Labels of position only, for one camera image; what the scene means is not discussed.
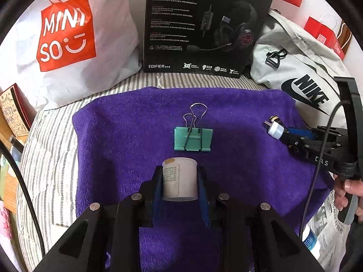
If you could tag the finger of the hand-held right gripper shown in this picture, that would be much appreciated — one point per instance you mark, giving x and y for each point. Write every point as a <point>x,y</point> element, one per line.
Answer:
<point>297,133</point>
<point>297,146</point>

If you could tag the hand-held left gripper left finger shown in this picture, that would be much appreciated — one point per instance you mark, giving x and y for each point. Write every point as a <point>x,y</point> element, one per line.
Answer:
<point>157,201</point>

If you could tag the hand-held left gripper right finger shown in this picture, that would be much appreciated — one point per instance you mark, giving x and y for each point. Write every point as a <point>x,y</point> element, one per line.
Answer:
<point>203,204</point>

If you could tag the small white vial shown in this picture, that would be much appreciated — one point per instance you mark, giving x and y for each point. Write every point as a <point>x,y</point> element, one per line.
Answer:
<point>276,131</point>

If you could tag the white cylindrical bottle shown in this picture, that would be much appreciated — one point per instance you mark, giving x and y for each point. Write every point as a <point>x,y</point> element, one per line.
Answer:
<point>184,178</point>

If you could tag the white bottle blue label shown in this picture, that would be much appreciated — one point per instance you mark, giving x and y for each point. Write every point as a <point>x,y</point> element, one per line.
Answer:
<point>310,239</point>

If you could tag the person's right hand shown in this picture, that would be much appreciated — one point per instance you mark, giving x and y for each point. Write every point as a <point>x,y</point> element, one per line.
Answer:
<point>353,187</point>

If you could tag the green binder clip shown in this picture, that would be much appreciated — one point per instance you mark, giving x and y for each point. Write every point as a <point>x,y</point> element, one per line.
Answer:
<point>181,138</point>

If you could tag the grey waist bag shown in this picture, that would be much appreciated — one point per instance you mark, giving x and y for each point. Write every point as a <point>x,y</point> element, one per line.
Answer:
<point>295,59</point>

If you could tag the purple towel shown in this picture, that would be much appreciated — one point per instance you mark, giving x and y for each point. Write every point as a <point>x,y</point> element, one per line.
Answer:
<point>113,136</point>

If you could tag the newspaper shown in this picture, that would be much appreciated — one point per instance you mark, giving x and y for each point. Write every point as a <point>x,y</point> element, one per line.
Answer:
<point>331,232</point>

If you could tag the brown wooden headboard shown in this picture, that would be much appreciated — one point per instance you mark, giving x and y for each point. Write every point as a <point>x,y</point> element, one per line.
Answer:
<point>344,34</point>

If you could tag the white plastic shopping bag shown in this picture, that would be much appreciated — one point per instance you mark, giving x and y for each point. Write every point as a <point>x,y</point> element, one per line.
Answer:
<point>113,62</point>

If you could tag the black headset box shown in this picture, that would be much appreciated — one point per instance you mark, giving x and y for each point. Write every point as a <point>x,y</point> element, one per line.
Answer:
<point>175,34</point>

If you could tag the patterned brown gift box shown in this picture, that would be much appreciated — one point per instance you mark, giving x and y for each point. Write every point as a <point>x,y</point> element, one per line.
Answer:
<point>12,113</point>

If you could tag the light wooden frame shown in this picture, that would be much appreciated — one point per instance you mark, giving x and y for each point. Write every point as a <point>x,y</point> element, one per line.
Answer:
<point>10,195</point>

